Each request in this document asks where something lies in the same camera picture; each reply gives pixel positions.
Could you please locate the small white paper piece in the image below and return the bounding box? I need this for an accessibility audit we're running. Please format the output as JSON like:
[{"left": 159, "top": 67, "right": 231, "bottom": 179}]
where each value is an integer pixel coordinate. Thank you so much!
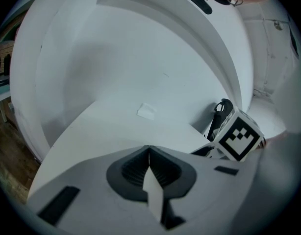
[{"left": 136, "top": 102, "right": 157, "bottom": 119}]

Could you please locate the person's white shirt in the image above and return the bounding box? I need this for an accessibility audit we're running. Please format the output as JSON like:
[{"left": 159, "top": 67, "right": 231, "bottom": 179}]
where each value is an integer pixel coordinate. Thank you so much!
[{"left": 237, "top": 0, "right": 301, "bottom": 105}]

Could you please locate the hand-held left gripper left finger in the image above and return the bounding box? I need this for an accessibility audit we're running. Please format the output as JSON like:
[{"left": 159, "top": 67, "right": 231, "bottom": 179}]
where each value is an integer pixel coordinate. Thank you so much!
[{"left": 26, "top": 144, "right": 166, "bottom": 235}]

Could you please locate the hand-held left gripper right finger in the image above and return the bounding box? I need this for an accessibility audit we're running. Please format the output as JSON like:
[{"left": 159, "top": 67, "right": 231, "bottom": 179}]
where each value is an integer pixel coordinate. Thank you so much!
[{"left": 149, "top": 130, "right": 301, "bottom": 235}]

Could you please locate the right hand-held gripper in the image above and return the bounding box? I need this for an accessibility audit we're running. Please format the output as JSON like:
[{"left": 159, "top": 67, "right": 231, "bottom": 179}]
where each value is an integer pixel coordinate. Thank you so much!
[{"left": 191, "top": 98, "right": 267, "bottom": 163}]

